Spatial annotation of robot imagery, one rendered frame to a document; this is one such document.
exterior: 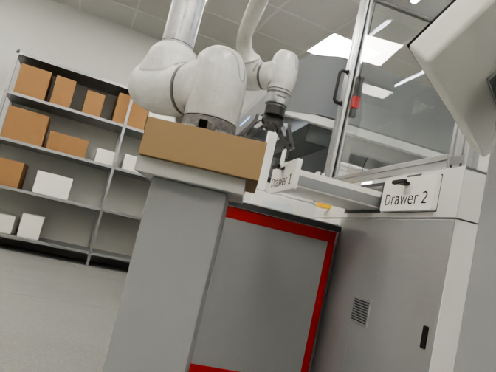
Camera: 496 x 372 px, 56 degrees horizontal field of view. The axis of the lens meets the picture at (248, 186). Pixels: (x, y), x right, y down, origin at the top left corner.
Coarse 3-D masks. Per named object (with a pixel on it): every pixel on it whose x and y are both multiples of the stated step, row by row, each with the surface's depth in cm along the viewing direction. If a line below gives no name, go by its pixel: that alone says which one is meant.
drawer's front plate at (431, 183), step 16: (416, 176) 144; (432, 176) 136; (384, 192) 161; (400, 192) 151; (416, 192) 142; (432, 192) 134; (384, 208) 158; (400, 208) 148; (416, 208) 140; (432, 208) 133
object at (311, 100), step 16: (304, 64) 263; (320, 64) 265; (336, 64) 267; (304, 80) 262; (320, 80) 264; (336, 80) 267; (304, 96) 261; (320, 96) 264; (256, 112) 293; (288, 112) 259; (304, 112) 261; (320, 112) 263; (336, 112) 265; (240, 128) 336; (272, 144) 256; (256, 192) 252; (304, 208) 257
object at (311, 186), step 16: (304, 176) 160; (320, 176) 162; (288, 192) 179; (304, 192) 169; (320, 192) 161; (336, 192) 162; (352, 192) 164; (368, 192) 165; (352, 208) 183; (368, 208) 172
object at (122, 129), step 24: (72, 72) 496; (24, 96) 473; (96, 120) 506; (0, 144) 507; (24, 144) 472; (120, 144) 505; (120, 168) 504; (24, 192) 470; (96, 216) 539; (24, 240) 469; (48, 240) 508
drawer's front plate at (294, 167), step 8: (296, 160) 159; (288, 168) 166; (296, 168) 158; (272, 176) 184; (280, 176) 173; (288, 176) 164; (296, 176) 157; (272, 184) 181; (280, 184) 170; (288, 184) 162; (296, 184) 157; (272, 192) 179; (280, 192) 172
